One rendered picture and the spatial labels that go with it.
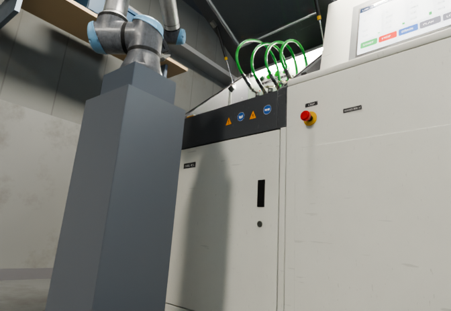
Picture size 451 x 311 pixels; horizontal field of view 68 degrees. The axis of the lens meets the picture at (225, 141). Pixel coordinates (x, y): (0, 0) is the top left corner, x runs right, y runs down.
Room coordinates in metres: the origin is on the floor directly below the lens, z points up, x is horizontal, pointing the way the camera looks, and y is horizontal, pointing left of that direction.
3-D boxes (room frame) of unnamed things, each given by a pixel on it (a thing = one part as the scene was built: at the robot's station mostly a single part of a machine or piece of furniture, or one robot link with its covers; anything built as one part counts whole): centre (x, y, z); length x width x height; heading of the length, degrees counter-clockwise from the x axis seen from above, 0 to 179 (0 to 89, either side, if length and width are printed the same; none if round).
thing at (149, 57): (1.08, 0.31, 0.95); 0.15 x 0.15 x 0.10
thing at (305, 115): (1.08, -0.28, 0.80); 0.05 x 0.04 x 0.05; 45
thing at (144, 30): (1.08, 0.32, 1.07); 0.13 x 0.12 x 0.14; 85
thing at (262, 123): (1.43, 0.02, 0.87); 0.62 x 0.04 x 0.16; 45
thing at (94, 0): (2.50, 1.09, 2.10); 0.56 x 0.42 x 0.22; 140
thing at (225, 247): (1.42, 0.03, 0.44); 0.65 x 0.02 x 0.68; 45
